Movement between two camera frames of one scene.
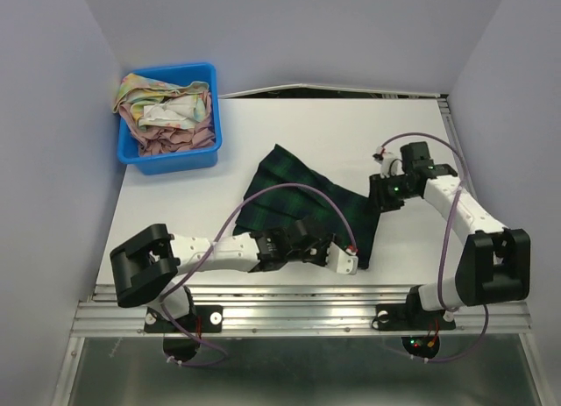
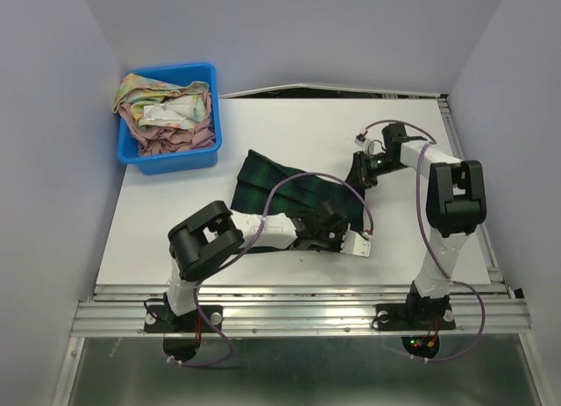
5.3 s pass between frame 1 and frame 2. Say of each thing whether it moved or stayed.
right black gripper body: moved
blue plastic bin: stayed
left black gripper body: moved
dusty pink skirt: stayed
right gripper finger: moved
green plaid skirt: moved
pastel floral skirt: stayed
